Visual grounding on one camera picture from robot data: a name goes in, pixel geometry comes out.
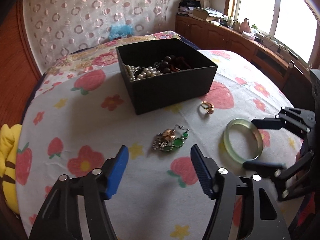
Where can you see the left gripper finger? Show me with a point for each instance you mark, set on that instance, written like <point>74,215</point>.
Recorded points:
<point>267,123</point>
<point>254,165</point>

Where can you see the pale green jade bangle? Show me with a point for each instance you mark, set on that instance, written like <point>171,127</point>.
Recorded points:
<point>242,141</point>

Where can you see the black jewelry box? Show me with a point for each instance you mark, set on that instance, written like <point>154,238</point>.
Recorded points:
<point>193,78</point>

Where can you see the wooden cabinet counter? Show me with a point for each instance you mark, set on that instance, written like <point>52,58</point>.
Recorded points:
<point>208,36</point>

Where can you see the rose gold flower brooch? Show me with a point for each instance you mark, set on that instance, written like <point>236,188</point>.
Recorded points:
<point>169,135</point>

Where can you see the pink bottle on counter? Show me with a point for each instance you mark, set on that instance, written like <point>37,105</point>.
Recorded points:
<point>244,26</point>

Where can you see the yellow plush toy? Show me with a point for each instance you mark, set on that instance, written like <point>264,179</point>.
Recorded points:
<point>9,145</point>

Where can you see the strawberry print bed sheet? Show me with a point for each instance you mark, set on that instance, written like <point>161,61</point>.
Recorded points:
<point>159,197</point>

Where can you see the stack of books and papers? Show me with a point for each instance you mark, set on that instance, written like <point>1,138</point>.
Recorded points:
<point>206,14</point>

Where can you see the dark clothes pile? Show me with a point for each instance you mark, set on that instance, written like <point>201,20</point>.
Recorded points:
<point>186,7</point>

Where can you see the wooden wardrobe panel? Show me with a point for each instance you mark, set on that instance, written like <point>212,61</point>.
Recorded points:
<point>19,73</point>

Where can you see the floral quilt blanket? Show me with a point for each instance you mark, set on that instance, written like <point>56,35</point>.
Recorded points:
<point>101,55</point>

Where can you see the blue lace tissue box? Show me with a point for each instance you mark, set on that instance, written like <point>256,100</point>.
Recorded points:
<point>120,31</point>

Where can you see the pink circle lace curtain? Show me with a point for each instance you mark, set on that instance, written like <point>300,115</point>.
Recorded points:
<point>56,28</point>

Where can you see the window with wooden frame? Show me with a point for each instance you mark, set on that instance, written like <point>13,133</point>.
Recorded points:
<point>292,23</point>

